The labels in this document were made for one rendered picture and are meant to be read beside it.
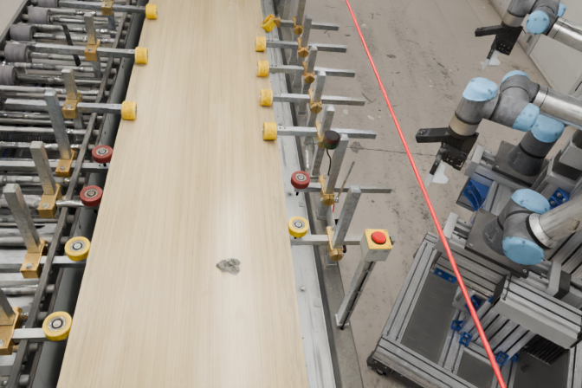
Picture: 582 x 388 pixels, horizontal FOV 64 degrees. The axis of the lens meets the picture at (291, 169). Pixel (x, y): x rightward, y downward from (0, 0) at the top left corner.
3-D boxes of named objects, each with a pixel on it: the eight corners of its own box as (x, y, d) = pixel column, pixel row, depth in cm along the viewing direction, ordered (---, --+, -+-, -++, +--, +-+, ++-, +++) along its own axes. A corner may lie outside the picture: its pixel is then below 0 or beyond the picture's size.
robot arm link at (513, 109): (541, 93, 126) (501, 80, 128) (541, 116, 118) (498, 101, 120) (527, 117, 132) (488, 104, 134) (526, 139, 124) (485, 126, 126)
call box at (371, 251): (379, 243, 147) (386, 229, 142) (384, 262, 142) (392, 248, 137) (358, 243, 146) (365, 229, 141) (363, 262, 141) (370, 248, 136)
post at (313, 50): (301, 119, 269) (317, 45, 236) (302, 123, 267) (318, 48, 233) (295, 119, 269) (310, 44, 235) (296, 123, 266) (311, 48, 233)
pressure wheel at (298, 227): (292, 229, 190) (296, 211, 182) (307, 240, 188) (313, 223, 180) (280, 242, 185) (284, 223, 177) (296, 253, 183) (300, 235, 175)
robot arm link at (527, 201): (533, 216, 166) (552, 191, 157) (532, 244, 157) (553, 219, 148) (499, 204, 168) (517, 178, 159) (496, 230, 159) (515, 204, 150)
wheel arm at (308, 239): (391, 240, 196) (394, 234, 193) (393, 247, 193) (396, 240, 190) (288, 240, 188) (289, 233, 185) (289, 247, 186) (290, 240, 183)
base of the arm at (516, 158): (542, 161, 206) (554, 145, 199) (538, 181, 196) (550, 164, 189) (508, 146, 210) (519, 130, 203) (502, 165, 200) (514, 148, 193)
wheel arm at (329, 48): (344, 49, 273) (345, 44, 270) (345, 53, 270) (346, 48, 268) (259, 43, 264) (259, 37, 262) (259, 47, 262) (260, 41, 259)
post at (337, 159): (324, 213, 212) (347, 132, 179) (325, 219, 210) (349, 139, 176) (316, 212, 212) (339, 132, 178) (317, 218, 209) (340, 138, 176)
